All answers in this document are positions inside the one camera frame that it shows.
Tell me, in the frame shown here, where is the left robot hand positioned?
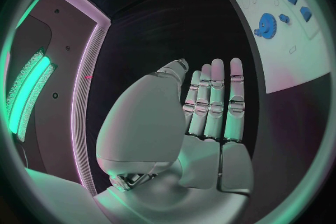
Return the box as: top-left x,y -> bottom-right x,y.
92,57 -> 256,224

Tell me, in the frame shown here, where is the white task board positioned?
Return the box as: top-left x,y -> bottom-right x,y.
234,0 -> 332,95

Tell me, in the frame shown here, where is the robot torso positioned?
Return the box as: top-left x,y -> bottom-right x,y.
4,0 -> 113,197

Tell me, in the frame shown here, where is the blue wedge block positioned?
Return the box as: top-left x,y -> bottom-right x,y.
298,6 -> 314,23

